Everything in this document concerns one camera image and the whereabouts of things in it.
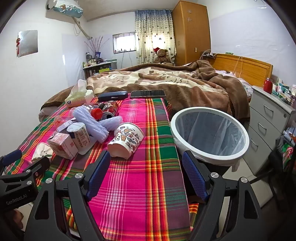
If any red cap plastic bottle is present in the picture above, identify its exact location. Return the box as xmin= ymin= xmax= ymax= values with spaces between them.
xmin=82 ymin=103 xmax=104 ymax=121

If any wall air conditioner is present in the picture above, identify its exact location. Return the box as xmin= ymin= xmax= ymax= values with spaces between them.
xmin=46 ymin=0 xmax=84 ymax=18

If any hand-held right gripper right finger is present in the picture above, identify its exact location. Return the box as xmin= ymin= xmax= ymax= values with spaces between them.
xmin=182 ymin=150 xmax=269 ymax=241

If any vase of bare branches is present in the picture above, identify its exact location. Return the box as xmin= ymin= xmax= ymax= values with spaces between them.
xmin=84 ymin=35 xmax=110 ymax=53

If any wooden wardrobe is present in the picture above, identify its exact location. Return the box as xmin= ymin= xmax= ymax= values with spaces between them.
xmin=171 ymin=1 xmax=212 ymax=67

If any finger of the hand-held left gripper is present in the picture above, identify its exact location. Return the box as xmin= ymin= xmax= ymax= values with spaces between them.
xmin=0 ymin=149 xmax=23 ymax=174
xmin=14 ymin=156 xmax=51 ymax=186

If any red cartoon drink can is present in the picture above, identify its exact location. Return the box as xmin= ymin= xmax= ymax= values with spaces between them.
xmin=102 ymin=100 xmax=119 ymax=121

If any clear plastic bin liner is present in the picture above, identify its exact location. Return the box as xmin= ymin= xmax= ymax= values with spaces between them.
xmin=176 ymin=112 xmax=244 ymax=172

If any cluttered dresser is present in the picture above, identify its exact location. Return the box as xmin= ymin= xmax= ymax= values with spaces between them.
xmin=83 ymin=52 xmax=117 ymax=79

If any power strip with chargers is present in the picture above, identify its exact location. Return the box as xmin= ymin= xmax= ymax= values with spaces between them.
xmin=200 ymin=50 xmax=216 ymax=60

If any silver wall poster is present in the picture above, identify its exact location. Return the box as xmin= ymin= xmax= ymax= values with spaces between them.
xmin=17 ymin=30 xmax=38 ymax=57

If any window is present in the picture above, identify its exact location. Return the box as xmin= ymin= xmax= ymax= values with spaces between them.
xmin=112 ymin=32 xmax=137 ymax=54

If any lavender ridged plastic bottle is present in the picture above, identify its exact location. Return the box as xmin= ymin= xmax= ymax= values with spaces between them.
xmin=73 ymin=107 xmax=109 ymax=143

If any brown printed blanket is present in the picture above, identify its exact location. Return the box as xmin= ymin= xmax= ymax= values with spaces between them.
xmin=40 ymin=60 xmax=251 ymax=123

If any row of small boxes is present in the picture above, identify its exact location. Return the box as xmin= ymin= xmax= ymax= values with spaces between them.
xmin=272 ymin=79 xmax=296 ymax=106

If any black smartphone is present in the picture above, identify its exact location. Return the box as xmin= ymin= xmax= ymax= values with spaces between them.
xmin=130 ymin=90 xmax=166 ymax=99

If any tissue pack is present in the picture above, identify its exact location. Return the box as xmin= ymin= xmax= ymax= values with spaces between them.
xmin=65 ymin=79 xmax=95 ymax=107

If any patterned paper cup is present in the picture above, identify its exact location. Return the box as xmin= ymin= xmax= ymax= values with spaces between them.
xmin=107 ymin=122 xmax=144 ymax=159

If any plaid cloth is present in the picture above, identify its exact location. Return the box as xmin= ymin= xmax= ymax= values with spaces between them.
xmin=5 ymin=97 xmax=199 ymax=241

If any white charging cable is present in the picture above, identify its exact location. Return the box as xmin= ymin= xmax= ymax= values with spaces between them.
xmin=233 ymin=56 xmax=244 ymax=77

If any white tissue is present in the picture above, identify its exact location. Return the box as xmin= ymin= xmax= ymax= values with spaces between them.
xmin=31 ymin=142 xmax=55 ymax=163

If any dark blue glasses case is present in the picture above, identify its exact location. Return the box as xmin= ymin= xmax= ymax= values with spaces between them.
xmin=97 ymin=91 xmax=128 ymax=102

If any teddy bear with santa hat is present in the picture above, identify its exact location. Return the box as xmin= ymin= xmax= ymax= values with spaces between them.
xmin=153 ymin=47 xmax=173 ymax=65

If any dark chair frame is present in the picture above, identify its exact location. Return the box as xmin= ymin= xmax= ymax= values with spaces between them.
xmin=250 ymin=134 xmax=296 ymax=209

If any red jar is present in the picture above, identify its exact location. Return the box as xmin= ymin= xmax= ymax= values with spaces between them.
xmin=264 ymin=77 xmax=273 ymax=94

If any lavender foam net sleeve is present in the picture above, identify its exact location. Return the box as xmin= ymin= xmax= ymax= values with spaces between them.
xmin=96 ymin=116 xmax=123 ymax=131

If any small patterned box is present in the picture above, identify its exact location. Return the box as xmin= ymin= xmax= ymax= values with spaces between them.
xmin=57 ymin=120 xmax=74 ymax=134

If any patterned curtain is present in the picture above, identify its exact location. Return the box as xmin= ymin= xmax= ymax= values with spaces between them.
xmin=135 ymin=10 xmax=176 ymax=65

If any grey drawer cabinet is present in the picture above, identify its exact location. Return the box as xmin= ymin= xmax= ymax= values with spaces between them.
xmin=240 ymin=86 xmax=296 ymax=175

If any white barcode paper cup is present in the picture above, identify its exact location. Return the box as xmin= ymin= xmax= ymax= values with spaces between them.
xmin=67 ymin=122 xmax=91 ymax=155

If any white round waste bin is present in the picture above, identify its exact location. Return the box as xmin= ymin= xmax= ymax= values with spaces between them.
xmin=170 ymin=107 xmax=250 ymax=172

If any pink cardboard box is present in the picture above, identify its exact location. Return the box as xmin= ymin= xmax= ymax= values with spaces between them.
xmin=47 ymin=133 xmax=79 ymax=160

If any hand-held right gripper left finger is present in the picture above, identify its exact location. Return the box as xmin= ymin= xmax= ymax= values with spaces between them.
xmin=24 ymin=150 xmax=111 ymax=241

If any air conditioner pipe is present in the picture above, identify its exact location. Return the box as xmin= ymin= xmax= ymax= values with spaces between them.
xmin=73 ymin=17 xmax=93 ymax=40

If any wooden headboard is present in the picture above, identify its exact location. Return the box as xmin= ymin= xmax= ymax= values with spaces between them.
xmin=209 ymin=53 xmax=273 ymax=87

